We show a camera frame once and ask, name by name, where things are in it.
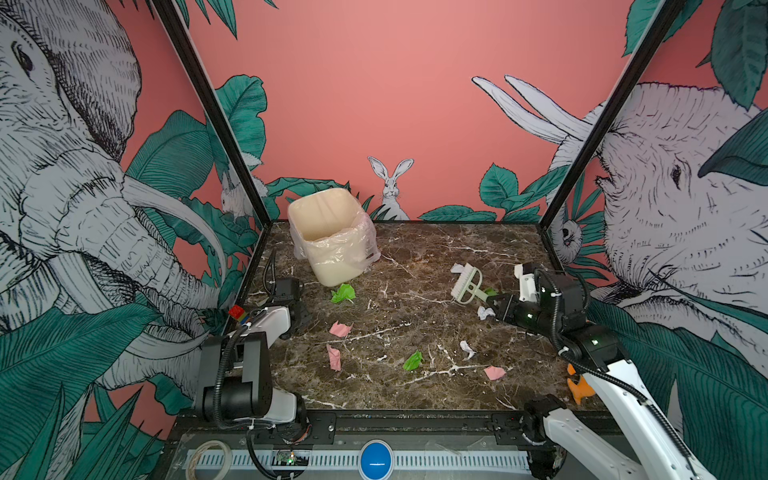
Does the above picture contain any cream trash bin with bag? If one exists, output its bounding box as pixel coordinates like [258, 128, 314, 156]
[288, 188, 381, 287]

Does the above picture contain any light green hand brush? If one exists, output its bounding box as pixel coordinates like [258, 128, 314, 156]
[451, 263, 498, 305]

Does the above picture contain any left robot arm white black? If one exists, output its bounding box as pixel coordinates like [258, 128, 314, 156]
[193, 252, 311, 437]

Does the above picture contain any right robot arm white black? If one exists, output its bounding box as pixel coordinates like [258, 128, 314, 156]
[487, 263, 713, 479]

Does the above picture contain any green paper scrap near bin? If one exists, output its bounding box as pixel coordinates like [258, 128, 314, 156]
[331, 283, 356, 304]

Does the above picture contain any pink paper scrap upper left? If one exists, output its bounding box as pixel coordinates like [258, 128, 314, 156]
[329, 322, 352, 338]

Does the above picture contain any pink paper scrap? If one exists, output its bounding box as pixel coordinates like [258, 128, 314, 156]
[329, 322, 352, 338]
[484, 366, 506, 381]
[326, 344, 342, 372]

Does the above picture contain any white paper scrap right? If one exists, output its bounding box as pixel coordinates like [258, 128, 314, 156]
[477, 306, 495, 321]

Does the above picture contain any pink paper scrap lower left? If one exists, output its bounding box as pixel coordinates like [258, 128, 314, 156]
[326, 344, 342, 372]

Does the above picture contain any orange plush toy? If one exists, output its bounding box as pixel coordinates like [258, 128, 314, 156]
[567, 364, 596, 405]

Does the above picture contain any pink paper scrap right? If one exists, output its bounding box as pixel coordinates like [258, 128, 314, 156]
[484, 366, 506, 381]

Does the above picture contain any white paper scrap centre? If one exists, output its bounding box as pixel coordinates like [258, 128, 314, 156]
[459, 340, 477, 361]

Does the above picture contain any green paper scrap centre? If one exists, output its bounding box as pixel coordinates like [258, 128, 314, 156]
[403, 351, 423, 371]

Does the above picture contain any coiled clear cable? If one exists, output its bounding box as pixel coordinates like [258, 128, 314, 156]
[184, 440, 234, 480]

